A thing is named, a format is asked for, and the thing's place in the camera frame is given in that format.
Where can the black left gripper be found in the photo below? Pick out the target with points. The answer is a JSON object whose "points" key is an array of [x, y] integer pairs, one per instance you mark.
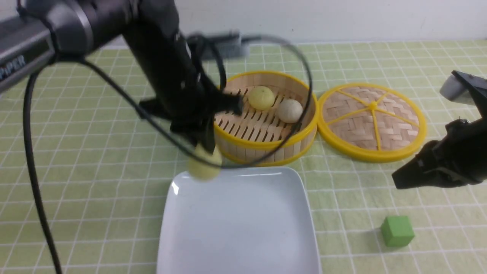
{"points": [[191, 108]]}

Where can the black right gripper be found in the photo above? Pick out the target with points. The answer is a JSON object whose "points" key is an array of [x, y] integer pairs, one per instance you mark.
{"points": [[459, 159]]}

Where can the yellow steamed bun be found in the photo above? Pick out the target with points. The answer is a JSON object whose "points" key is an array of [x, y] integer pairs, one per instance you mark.
{"points": [[202, 171], [261, 98]]}

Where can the white steamed bun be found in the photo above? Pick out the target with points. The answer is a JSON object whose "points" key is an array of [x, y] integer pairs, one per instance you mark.
{"points": [[289, 111]]}

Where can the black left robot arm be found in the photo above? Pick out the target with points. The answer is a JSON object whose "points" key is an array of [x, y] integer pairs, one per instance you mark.
{"points": [[49, 31]]}

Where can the white square plate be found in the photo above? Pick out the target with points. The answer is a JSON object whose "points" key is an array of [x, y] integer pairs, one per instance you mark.
{"points": [[245, 221]]}

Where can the bamboo steamer basket yellow rim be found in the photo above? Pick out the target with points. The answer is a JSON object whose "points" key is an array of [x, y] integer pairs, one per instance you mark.
{"points": [[255, 133]]}

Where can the green cube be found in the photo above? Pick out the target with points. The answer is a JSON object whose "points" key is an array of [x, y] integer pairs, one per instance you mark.
{"points": [[397, 231]]}

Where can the bamboo steamer lid yellow rim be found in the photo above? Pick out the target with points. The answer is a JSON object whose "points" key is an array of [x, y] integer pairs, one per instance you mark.
{"points": [[371, 123]]}

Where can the green checkered tablecloth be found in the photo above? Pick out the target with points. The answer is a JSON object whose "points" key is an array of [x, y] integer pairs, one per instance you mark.
{"points": [[104, 173]]}

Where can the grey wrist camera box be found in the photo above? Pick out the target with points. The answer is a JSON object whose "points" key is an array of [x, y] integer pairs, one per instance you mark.
{"points": [[229, 45]]}

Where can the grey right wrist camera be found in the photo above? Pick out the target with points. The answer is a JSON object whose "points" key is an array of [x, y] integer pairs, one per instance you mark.
{"points": [[465, 88]]}

